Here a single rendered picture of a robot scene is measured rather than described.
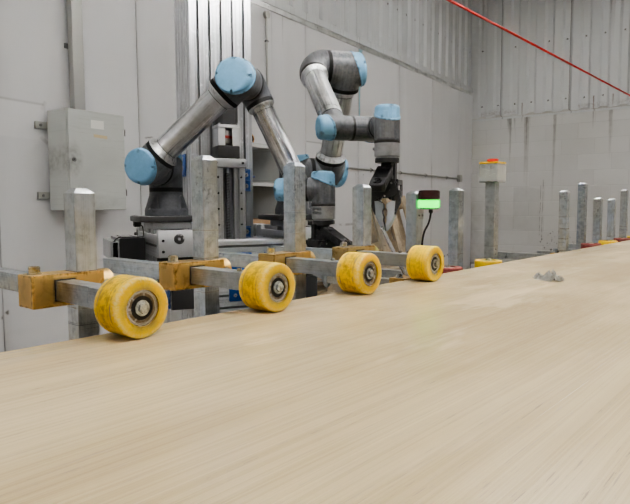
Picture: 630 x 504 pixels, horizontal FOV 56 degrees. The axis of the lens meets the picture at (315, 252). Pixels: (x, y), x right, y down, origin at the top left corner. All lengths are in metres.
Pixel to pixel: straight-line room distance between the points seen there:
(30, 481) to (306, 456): 0.18
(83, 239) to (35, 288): 0.11
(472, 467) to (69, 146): 3.52
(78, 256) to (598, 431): 0.77
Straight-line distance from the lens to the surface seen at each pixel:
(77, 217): 0.99
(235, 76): 1.91
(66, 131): 3.81
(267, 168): 4.97
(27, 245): 3.91
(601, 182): 9.44
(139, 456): 0.45
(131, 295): 0.79
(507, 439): 0.48
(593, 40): 9.74
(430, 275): 1.34
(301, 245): 1.31
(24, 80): 3.98
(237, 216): 2.31
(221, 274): 1.04
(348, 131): 1.80
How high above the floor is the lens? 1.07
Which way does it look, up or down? 4 degrees down
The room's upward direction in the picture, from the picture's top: straight up
